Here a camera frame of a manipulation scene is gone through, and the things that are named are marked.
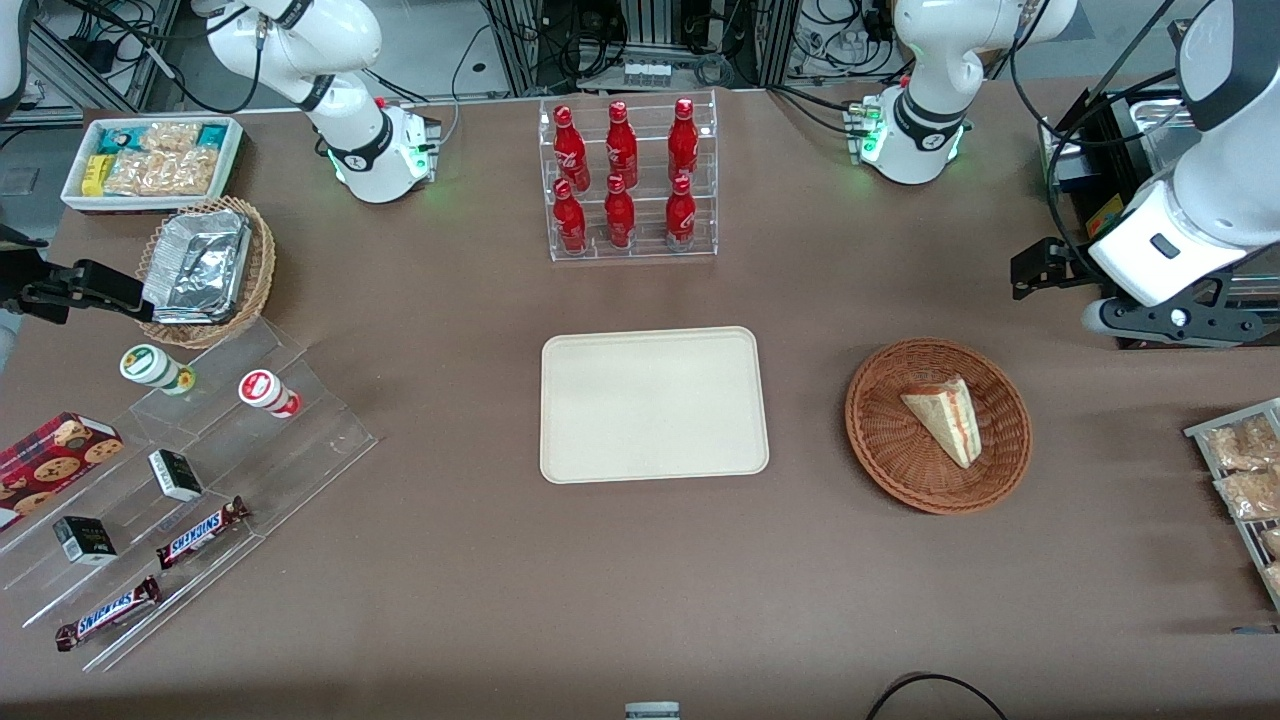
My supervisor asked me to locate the steel warmer pan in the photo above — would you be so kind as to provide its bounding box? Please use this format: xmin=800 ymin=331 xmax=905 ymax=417
xmin=1135 ymin=95 xmax=1206 ymax=173

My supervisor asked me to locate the triangular sandwich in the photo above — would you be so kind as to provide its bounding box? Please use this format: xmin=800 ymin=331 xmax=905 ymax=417
xmin=900 ymin=375 xmax=984 ymax=470

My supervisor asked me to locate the small clear cracker bag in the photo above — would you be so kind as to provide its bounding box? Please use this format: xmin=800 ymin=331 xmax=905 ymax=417
xmin=140 ymin=121 xmax=202 ymax=154

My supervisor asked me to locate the light wicker basket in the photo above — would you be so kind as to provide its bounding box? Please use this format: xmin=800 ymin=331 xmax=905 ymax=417
xmin=135 ymin=195 xmax=278 ymax=350

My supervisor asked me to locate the red cola bottle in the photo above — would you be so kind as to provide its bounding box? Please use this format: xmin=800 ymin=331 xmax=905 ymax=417
xmin=605 ymin=100 xmax=640 ymax=189
xmin=603 ymin=174 xmax=637 ymax=250
xmin=553 ymin=104 xmax=592 ymax=193
xmin=552 ymin=178 xmax=589 ymax=255
xmin=664 ymin=174 xmax=698 ymax=252
xmin=667 ymin=97 xmax=701 ymax=183

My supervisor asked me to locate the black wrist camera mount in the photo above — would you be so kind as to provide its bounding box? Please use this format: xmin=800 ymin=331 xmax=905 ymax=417
xmin=1082 ymin=272 xmax=1264 ymax=349
xmin=0 ymin=248 xmax=73 ymax=325

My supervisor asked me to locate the metal frame shelf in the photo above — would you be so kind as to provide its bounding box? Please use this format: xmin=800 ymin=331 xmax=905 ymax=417
xmin=25 ymin=0 xmax=183 ymax=117

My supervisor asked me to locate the clear acrylic bottle rack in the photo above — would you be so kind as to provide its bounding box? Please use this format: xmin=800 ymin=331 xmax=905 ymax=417
xmin=538 ymin=89 xmax=720 ymax=264

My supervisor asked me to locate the aluminium foil container stack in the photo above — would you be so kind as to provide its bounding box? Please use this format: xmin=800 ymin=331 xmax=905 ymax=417
xmin=141 ymin=208 xmax=254 ymax=327

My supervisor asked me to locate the large clear cracker bag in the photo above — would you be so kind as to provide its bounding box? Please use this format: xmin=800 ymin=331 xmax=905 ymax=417
xmin=104 ymin=148 xmax=224 ymax=198

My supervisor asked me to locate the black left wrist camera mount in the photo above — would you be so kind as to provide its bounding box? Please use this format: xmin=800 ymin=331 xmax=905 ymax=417
xmin=1082 ymin=272 xmax=1264 ymax=349

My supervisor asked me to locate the red tartan cookie box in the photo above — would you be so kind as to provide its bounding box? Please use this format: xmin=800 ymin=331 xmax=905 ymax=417
xmin=0 ymin=411 xmax=126 ymax=514

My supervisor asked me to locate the white snack bin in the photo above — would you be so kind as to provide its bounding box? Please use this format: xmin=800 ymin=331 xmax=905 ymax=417
xmin=60 ymin=115 xmax=246 ymax=217

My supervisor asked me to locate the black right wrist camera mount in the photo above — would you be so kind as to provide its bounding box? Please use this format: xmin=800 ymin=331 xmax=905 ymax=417
xmin=0 ymin=248 xmax=73 ymax=325

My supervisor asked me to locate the clear acrylic tiered stand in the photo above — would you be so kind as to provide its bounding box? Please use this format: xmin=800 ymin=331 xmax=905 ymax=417
xmin=0 ymin=318 xmax=380 ymax=674

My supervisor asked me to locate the black table cable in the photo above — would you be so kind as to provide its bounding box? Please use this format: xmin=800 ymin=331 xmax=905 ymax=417
xmin=864 ymin=671 xmax=1012 ymax=720

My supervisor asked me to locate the green lid drink bottle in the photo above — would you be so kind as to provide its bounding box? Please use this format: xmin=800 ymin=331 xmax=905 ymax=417
xmin=119 ymin=343 xmax=198 ymax=397

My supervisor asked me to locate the beige plastic tray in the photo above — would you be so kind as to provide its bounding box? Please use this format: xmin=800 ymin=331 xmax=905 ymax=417
xmin=540 ymin=326 xmax=771 ymax=485

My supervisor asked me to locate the black hot food warmer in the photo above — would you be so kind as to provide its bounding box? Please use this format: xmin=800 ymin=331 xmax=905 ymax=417
xmin=1038 ymin=88 xmax=1280 ymax=351

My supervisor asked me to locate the tray of packaged snacks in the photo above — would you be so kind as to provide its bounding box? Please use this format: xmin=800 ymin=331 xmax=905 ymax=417
xmin=1184 ymin=398 xmax=1280 ymax=613

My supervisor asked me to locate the snickers chocolate bar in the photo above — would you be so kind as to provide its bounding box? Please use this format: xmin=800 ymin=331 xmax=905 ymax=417
xmin=54 ymin=574 xmax=164 ymax=654
xmin=155 ymin=495 xmax=252 ymax=572

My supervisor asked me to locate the brown wicker basket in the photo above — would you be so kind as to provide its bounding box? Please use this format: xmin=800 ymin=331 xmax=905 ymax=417
xmin=845 ymin=338 xmax=1033 ymax=516

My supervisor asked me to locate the small black carton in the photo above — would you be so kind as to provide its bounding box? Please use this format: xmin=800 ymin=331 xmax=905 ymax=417
xmin=52 ymin=515 xmax=119 ymax=567
xmin=147 ymin=448 xmax=205 ymax=503

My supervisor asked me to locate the red lid drink bottle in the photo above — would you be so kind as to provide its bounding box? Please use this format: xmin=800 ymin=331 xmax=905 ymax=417
xmin=237 ymin=368 xmax=303 ymax=420

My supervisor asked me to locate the aluminium equipment rack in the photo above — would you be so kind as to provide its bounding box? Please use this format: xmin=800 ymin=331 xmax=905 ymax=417
xmin=478 ymin=0 xmax=833 ymax=98

